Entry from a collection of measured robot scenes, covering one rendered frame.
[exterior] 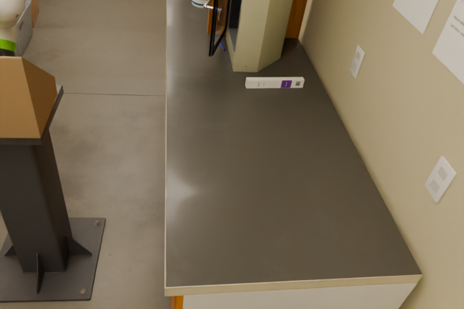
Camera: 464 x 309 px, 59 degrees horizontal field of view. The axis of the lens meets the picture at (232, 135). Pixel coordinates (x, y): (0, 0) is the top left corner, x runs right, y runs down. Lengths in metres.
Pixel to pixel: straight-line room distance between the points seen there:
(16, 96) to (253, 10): 0.94
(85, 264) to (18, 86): 1.14
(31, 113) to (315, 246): 0.96
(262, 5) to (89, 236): 1.47
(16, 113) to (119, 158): 1.39
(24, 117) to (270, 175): 0.81
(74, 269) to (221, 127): 1.12
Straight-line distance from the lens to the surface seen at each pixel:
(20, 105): 1.43
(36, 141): 1.53
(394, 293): 1.33
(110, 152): 2.81
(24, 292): 2.24
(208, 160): 1.37
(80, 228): 2.39
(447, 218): 1.23
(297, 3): 2.19
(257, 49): 1.82
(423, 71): 1.31
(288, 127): 1.58
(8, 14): 1.43
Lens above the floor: 1.88
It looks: 39 degrees down
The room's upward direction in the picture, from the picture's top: 8 degrees clockwise
